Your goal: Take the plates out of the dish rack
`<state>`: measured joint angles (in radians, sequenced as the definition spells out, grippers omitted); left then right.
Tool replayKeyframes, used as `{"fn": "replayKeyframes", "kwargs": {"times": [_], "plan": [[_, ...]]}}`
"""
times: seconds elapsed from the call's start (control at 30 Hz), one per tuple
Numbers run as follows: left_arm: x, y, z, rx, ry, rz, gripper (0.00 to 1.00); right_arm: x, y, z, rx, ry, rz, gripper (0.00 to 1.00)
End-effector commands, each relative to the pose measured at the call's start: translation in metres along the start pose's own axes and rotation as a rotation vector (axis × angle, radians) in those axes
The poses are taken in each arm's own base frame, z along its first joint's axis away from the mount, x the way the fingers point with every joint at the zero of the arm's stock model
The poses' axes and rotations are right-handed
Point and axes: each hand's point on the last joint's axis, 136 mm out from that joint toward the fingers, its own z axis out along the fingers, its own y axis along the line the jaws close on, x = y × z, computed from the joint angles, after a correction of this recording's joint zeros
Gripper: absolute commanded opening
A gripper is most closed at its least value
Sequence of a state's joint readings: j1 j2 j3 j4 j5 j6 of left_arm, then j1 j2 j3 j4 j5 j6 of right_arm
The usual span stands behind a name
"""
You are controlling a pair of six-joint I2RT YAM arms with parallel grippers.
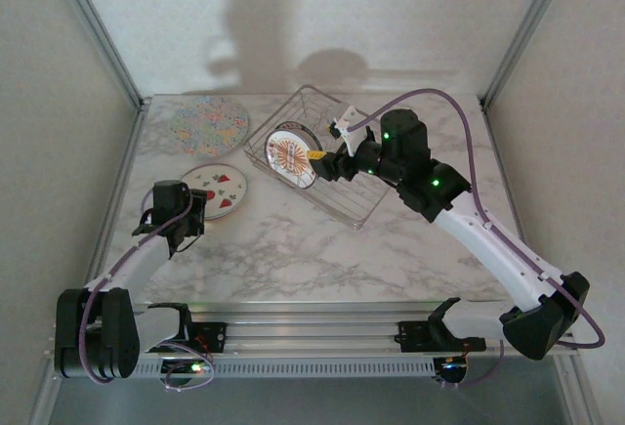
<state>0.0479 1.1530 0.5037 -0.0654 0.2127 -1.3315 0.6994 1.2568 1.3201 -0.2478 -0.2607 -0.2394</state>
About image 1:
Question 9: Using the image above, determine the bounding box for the circuit board with green light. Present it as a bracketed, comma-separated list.
[434, 356, 471, 388]
[159, 359, 216, 392]

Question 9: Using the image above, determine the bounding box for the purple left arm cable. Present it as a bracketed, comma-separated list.
[77, 188, 216, 392]

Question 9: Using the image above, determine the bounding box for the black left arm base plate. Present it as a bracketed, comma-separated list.
[137, 321, 229, 354]

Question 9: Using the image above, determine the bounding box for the large colourful floral plate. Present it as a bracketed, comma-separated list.
[168, 95, 250, 160]

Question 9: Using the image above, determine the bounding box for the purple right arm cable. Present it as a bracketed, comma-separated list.
[349, 88, 606, 390]

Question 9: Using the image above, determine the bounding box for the slotted grey cable duct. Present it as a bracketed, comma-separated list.
[134, 357, 440, 380]

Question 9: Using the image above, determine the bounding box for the white strawberry print plate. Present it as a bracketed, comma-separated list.
[179, 161, 250, 222]

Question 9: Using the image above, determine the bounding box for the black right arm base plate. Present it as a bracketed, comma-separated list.
[397, 319, 488, 354]

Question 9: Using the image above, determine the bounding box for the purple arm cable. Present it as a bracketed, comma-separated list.
[349, 88, 606, 390]
[77, 188, 216, 392]

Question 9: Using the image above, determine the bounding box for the wire dish rack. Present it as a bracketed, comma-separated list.
[242, 83, 392, 231]

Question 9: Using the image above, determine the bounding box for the aluminium frame post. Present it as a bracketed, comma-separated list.
[480, 0, 580, 111]
[46, 0, 152, 111]

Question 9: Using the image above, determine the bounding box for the aluminium mounting rail frame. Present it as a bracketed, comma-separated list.
[46, 300, 582, 362]

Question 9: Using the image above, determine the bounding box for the small orange sunburst plate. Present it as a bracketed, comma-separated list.
[265, 121, 323, 190]

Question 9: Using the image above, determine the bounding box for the aluminium table edge rail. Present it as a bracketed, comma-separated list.
[90, 100, 150, 279]

